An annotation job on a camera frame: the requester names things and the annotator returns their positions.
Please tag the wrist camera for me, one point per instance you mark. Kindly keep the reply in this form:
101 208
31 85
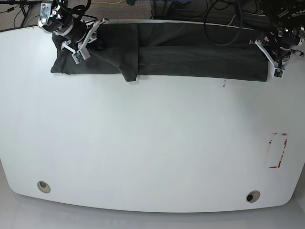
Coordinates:
79 56
279 73

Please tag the right table cable grommet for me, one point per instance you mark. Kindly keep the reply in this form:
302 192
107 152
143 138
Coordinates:
253 196

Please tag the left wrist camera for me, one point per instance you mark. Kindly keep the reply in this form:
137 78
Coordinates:
279 73

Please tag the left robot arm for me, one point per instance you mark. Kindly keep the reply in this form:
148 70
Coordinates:
287 31

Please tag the black tripod stand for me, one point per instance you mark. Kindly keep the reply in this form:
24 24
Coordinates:
17 13

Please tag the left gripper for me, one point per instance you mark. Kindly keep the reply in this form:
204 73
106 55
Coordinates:
279 48

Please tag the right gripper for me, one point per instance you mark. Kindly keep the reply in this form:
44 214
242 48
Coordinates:
79 34

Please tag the table cable grommet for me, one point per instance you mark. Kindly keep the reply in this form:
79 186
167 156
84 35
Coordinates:
253 196
43 187

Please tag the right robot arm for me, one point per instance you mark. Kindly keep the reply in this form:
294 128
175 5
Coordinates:
57 18

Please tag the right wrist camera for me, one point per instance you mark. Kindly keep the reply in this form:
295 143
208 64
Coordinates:
79 56

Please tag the dark grey t-shirt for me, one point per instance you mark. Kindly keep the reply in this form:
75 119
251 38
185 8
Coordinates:
179 49

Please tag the red tape rectangle marking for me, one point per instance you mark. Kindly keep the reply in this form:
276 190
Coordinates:
276 149

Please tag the left table cable grommet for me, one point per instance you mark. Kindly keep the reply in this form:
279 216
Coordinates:
43 187

